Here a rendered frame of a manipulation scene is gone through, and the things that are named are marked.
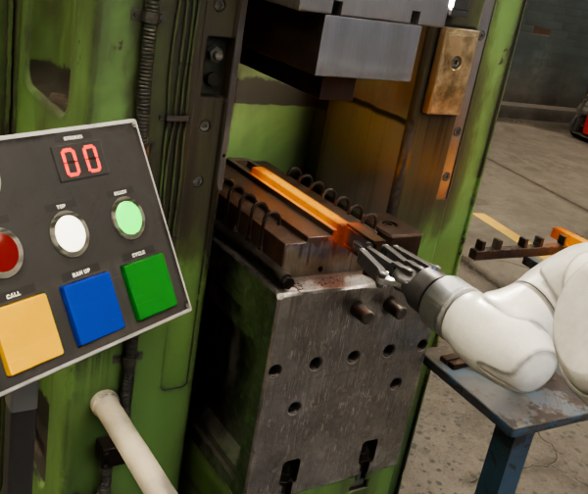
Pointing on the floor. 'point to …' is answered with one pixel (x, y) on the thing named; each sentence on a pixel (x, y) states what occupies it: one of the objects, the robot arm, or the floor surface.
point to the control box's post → (20, 439)
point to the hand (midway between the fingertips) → (363, 242)
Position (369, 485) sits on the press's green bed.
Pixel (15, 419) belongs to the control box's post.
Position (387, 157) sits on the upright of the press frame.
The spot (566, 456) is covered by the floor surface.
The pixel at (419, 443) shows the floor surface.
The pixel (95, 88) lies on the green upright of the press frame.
